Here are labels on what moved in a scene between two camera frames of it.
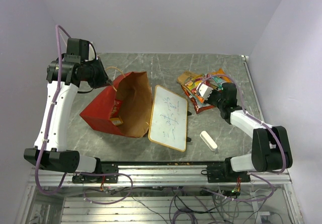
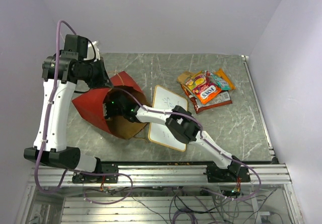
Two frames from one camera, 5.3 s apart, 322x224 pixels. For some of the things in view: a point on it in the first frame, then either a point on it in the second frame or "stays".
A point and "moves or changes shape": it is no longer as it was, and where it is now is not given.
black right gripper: x=208 y=100 to x=108 y=104
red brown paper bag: x=134 y=90 moves or changes shape
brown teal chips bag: x=186 y=75 stays
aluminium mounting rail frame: x=162 y=192 stays
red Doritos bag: x=198 y=105 stays
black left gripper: x=103 y=80 stays
